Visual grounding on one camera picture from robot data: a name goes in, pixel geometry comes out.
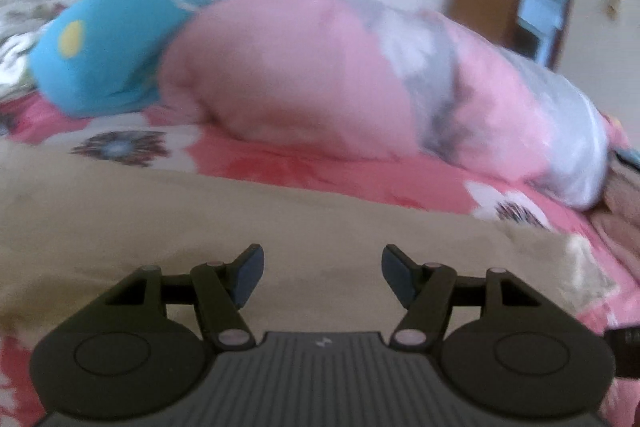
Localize white fleece blanket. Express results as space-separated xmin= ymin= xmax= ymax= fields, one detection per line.
xmin=0 ymin=0 xmax=71 ymax=100

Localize beige pants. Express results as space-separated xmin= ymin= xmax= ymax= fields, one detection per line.
xmin=0 ymin=139 xmax=621 ymax=348

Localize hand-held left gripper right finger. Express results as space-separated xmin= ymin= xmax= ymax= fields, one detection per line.
xmin=382 ymin=245 xmax=543 ymax=352

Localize pink and grey floral quilt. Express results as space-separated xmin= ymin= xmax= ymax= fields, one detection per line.
xmin=157 ymin=0 xmax=616 ymax=212

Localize pink folded towel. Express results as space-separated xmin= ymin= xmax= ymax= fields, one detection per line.
xmin=590 ymin=202 xmax=640 ymax=278

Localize pink floral bed blanket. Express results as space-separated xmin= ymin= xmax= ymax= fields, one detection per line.
xmin=0 ymin=97 xmax=640 ymax=427

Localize dark wooden door frame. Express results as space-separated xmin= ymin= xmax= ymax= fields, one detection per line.
xmin=510 ymin=0 xmax=578 ymax=70

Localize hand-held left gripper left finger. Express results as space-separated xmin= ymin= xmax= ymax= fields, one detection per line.
xmin=103 ymin=244 xmax=265 ymax=352

